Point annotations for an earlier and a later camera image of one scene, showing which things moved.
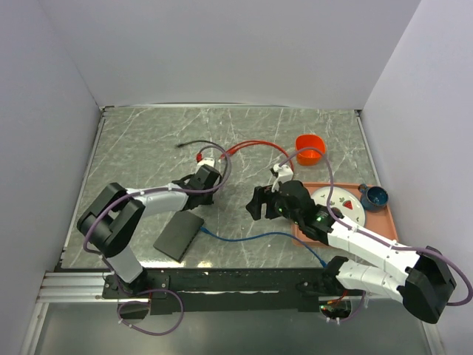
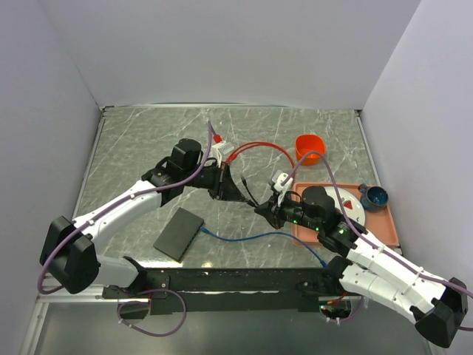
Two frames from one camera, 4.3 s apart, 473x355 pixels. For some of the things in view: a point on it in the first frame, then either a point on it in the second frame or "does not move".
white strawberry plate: x=346 y=202 does not move
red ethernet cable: x=234 y=148 does not move
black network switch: x=179 y=234 does not move
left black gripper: x=209 y=200 to x=223 y=179
